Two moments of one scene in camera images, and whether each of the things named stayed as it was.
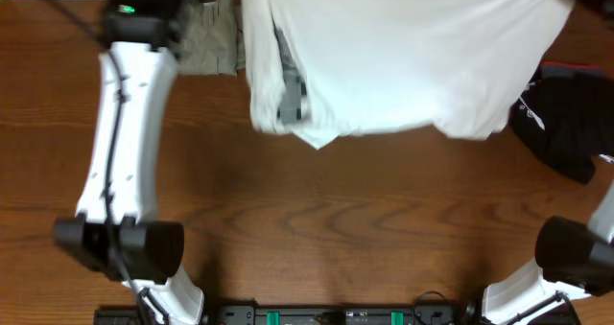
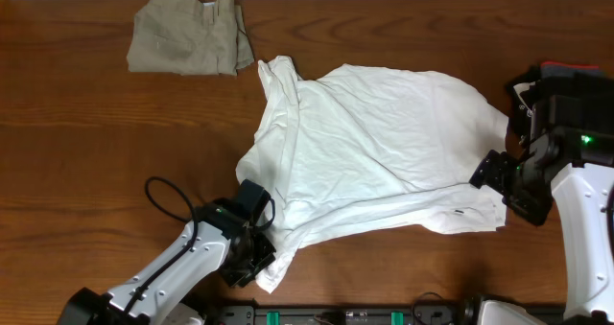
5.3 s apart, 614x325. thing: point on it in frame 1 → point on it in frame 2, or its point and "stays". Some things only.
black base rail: [292, 314] stays
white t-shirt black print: [331, 58] → [365, 148]
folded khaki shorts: [212, 42] stays
